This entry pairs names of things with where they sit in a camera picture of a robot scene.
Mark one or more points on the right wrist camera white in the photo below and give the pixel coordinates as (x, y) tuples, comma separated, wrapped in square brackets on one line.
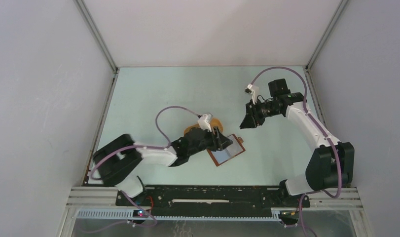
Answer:
[(252, 90)]

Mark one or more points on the brown leather card holder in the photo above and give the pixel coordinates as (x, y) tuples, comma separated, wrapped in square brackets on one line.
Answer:
[(232, 151)]

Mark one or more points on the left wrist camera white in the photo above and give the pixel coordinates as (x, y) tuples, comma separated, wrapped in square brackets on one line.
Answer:
[(204, 122)]

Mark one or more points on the orange plastic card tray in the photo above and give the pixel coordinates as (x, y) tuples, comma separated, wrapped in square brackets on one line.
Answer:
[(214, 122)]

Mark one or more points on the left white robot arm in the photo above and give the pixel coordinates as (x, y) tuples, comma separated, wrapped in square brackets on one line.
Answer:
[(115, 162)]

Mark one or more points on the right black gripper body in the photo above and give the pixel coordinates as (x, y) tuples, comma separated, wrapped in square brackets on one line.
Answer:
[(263, 110)]

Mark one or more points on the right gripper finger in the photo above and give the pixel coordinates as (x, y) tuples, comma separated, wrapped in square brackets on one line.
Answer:
[(250, 110), (248, 122)]

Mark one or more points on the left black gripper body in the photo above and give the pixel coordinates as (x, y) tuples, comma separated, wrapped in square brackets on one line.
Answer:
[(208, 141)]

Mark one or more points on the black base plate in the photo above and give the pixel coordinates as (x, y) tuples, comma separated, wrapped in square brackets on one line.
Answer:
[(218, 201)]

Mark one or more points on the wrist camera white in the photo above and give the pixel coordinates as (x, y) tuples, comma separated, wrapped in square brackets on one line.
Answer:
[(204, 122), (252, 90)]

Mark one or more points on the white cable duct strip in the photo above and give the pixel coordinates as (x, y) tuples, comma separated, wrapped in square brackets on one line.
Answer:
[(131, 214)]

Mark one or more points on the aluminium frame rail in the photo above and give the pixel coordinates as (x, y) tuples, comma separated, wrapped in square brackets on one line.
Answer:
[(103, 197)]

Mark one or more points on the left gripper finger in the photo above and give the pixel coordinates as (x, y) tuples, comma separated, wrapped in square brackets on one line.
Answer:
[(225, 142), (216, 139)]

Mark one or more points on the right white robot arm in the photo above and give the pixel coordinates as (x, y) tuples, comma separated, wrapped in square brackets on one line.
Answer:
[(332, 161)]

